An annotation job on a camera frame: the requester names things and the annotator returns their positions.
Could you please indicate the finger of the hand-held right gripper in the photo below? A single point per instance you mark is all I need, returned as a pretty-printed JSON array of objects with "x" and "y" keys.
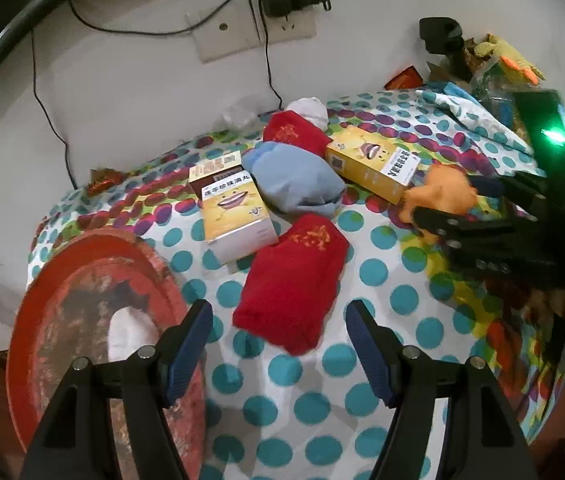
[
  {"x": 487, "y": 242},
  {"x": 517, "y": 191}
]

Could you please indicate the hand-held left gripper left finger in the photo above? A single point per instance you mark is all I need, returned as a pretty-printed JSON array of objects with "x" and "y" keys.
[{"x": 190, "y": 355}]

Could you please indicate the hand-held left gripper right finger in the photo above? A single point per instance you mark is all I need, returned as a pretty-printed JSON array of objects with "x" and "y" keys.
[{"x": 370, "y": 355}]

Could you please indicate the orange pig toy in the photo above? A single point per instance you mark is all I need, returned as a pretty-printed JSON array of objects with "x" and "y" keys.
[{"x": 442, "y": 192}]

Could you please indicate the red sock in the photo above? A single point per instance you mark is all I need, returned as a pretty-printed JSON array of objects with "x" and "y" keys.
[
  {"x": 290, "y": 135},
  {"x": 292, "y": 280}
]

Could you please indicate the round red tray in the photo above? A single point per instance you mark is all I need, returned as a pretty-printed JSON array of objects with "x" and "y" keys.
[{"x": 62, "y": 285}]

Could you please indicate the yellow medicine box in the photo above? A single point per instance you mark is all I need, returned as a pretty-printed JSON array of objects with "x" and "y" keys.
[
  {"x": 367, "y": 160},
  {"x": 235, "y": 215}
]

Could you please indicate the grey white sock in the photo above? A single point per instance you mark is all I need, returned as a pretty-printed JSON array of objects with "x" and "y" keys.
[{"x": 307, "y": 109}]

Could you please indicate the polka dot cloth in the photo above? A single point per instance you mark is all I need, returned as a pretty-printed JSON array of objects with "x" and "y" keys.
[{"x": 312, "y": 410}]

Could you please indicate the yellow knitted toy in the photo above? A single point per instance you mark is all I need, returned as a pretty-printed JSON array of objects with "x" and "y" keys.
[{"x": 507, "y": 52}]

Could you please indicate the red packet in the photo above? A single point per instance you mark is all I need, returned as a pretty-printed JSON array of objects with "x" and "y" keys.
[{"x": 405, "y": 79}]

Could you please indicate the black device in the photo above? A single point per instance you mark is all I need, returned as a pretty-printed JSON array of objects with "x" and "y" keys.
[{"x": 440, "y": 35}]

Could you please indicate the light blue sock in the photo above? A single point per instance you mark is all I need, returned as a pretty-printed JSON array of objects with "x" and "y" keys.
[{"x": 292, "y": 180}]

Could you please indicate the brown and white box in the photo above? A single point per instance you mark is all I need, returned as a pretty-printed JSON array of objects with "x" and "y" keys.
[{"x": 212, "y": 164}]

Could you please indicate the orange snack wrapper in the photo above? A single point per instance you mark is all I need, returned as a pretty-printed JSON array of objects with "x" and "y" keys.
[{"x": 105, "y": 181}]

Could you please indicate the clear plastic bag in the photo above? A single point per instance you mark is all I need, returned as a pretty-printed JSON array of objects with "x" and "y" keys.
[{"x": 237, "y": 114}]

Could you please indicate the white wall power socket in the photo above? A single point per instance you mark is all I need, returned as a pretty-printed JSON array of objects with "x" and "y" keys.
[{"x": 295, "y": 25}]

